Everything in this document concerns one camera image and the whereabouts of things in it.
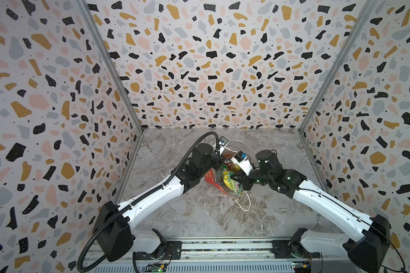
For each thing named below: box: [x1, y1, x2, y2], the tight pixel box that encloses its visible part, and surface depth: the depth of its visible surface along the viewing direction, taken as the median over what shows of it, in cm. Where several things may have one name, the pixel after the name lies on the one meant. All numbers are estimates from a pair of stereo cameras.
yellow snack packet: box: [222, 170, 244, 196], surface depth 73 cm
